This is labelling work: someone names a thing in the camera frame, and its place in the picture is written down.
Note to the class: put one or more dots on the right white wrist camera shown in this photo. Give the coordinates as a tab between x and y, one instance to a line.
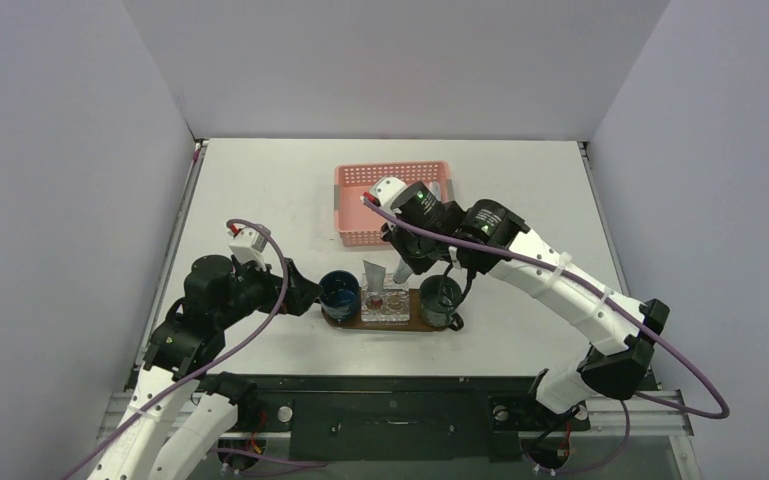
384	192

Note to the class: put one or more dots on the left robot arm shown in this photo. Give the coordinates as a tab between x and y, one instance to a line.
178	409

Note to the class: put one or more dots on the aluminium rail frame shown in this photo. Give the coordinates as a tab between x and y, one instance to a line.
607	419

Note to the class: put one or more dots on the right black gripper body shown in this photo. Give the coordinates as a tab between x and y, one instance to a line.
408	250

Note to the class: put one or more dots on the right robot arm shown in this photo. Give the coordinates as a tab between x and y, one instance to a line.
490	239

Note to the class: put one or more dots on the dark blue mug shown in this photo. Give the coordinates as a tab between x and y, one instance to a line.
340	298

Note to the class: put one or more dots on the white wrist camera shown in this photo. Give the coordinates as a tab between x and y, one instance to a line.
247	245
384	192

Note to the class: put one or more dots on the dark green mug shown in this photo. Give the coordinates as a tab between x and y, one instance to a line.
440	297

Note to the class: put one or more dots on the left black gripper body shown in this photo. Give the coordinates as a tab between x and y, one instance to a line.
291	301

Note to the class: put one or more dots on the pink perforated plastic basket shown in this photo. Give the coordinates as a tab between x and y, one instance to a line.
358	226

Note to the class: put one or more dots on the red cap toothpaste tube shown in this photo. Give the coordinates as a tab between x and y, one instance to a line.
375	277

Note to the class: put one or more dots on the brown oval wooden tray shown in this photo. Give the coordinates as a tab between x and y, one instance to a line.
414	324

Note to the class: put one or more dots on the dark cap toothpaste tube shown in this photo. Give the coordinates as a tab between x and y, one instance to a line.
402	273

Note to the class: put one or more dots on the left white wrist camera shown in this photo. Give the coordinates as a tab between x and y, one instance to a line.
247	245

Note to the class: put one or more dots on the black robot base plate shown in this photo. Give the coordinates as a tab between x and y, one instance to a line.
401	418

